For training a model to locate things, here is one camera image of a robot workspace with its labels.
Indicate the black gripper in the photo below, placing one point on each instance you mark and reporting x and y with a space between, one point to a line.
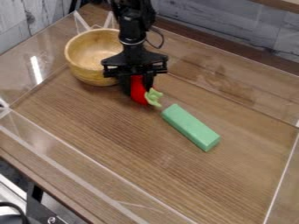
134 60

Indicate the clear acrylic tray enclosure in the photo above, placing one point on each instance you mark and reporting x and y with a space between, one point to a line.
106 156

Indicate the wooden bowl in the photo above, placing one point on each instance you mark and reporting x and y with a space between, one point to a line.
85 50

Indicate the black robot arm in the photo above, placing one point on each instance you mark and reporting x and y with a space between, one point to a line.
134 17

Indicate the green rectangular block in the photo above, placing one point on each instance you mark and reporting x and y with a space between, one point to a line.
190 127

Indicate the red plush fruit green stem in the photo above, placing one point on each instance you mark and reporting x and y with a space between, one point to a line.
141 95

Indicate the black table leg bracket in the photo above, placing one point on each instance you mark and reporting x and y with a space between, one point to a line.
44 210

